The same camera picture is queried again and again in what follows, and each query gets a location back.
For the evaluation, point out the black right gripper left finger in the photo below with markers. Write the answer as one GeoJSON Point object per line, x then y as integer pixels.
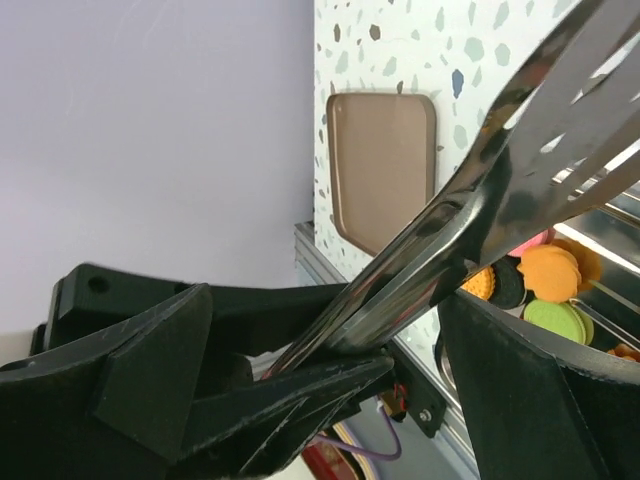
{"type": "Point", "coordinates": [111, 405]}

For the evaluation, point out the stainless steel baking tray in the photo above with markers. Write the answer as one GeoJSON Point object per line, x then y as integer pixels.
{"type": "Point", "coordinates": [612, 303]}

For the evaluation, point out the orange round biscuit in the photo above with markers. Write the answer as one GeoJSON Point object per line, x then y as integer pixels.
{"type": "Point", "coordinates": [482, 284]}

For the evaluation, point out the black sandwich cookie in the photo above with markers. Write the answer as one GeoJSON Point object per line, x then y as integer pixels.
{"type": "Point", "coordinates": [509, 290]}

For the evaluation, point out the red gold box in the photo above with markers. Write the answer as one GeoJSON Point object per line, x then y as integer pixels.
{"type": "Point", "coordinates": [328, 462]}

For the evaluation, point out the green macaron cookie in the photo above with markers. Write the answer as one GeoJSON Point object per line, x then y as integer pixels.
{"type": "Point", "coordinates": [562, 319]}

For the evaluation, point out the stainless steel serving tongs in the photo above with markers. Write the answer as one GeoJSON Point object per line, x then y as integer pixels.
{"type": "Point", "coordinates": [535, 163]}

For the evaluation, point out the pink macaron cookie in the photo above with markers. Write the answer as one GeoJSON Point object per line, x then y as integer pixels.
{"type": "Point", "coordinates": [541, 238]}

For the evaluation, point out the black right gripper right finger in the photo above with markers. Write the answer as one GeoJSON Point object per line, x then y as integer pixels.
{"type": "Point", "coordinates": [536, 405]}

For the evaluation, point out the orange flower cookie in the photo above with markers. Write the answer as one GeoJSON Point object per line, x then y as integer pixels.
{"type": "Point", "coordinates": [558, 271]}

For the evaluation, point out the brown tin lid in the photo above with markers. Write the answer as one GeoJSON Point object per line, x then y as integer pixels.
{"type": "Point", "coordinates": [382, 158]}

